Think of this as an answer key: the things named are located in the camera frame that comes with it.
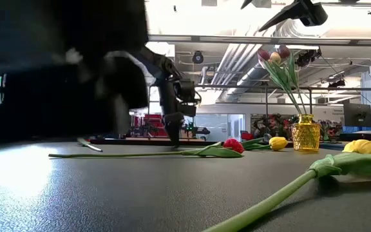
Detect yellow glass vase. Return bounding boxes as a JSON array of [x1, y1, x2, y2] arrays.
[[290, 113, 321, 152]]

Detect black background frame rail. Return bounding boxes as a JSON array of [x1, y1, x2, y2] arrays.
[[198, 84, 371, 117]]

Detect red tool cabinet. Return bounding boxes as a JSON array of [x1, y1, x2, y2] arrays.
[[130, 114, 169, 138]]

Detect blue storage bins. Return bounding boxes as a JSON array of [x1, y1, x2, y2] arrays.
[[342, 124, 371, 135]]

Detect silver ventilation duct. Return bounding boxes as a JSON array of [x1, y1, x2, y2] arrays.
[[211, 19, 289, 104]]

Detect grey overhead rig beam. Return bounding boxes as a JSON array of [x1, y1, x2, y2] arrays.
[[146, 34, 371, 46]]

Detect black table mat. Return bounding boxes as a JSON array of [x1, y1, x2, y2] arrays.
[[0, 141, 371, 232]]

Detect dark red artificial tulip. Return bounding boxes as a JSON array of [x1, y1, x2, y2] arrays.
[[277, 44, 309, 116], [256, 48, 304, 116]]

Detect yellow artificial tulip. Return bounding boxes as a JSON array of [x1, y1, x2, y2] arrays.
[[201, 139, 371, 232], [268, 52, 305, 116], [242, 136, 289, 152]]

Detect black ceiling spotlight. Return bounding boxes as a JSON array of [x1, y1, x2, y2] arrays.
[[296, 48, 322, 67]]

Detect black background monitor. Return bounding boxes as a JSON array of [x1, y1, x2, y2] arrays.
[[343, 102, 371, 128]]

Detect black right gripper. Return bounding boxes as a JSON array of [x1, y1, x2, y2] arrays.
[[240, 0, 329, 32]]

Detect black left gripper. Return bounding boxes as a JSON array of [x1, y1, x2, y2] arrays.
[[158, 77, 203, 149]]

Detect round black ceiling device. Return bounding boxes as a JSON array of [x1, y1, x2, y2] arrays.
[[191, 50, 205, 64]]

